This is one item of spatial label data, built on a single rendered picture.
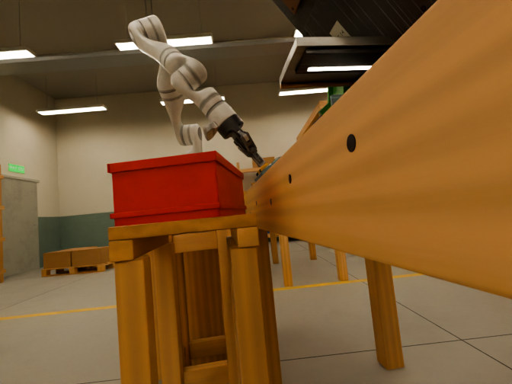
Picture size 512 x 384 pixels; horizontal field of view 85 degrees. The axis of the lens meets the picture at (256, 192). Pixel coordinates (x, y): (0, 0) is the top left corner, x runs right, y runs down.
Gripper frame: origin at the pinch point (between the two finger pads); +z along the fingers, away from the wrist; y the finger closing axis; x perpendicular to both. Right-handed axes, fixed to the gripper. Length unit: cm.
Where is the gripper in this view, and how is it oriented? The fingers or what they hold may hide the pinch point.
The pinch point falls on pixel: (258, 159)
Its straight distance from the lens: 81.6
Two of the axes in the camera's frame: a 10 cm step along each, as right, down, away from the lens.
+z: 6.5, 7.6, 0.1
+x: -7.5, 6.4, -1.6
